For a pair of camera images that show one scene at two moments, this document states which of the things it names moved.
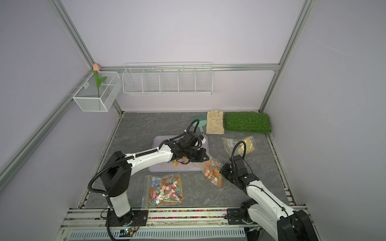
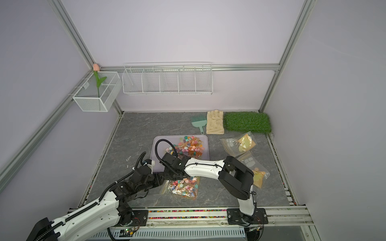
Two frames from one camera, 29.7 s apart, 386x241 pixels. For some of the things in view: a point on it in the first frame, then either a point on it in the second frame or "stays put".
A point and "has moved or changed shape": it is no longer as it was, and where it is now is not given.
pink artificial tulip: [96, 69] stays put
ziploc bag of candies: [211, 169] has moved or changed shape
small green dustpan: [202, 121] stays put
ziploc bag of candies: [161, 191] -> [188, 187]
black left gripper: [201, 158] -> [158, 181]
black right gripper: [222, 171] -> [165, 175]
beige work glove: [214, 123] stays put
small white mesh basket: [90, 98] stays put
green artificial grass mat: [247, 122] stays put
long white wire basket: [168, 78] stays put
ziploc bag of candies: [238, 145] stays put
